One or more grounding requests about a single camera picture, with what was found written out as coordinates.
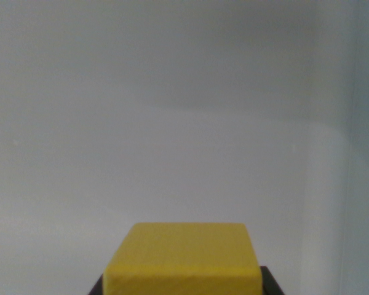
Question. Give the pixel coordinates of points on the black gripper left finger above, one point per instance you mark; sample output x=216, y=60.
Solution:
x=96, y=287

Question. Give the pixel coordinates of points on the grey plastic bin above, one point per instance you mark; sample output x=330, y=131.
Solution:
x=172, y=107

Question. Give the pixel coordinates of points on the yellow cube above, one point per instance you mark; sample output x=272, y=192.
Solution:
x=183, y=261

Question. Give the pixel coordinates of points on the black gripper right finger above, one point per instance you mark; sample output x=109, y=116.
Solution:
x=270, y=282

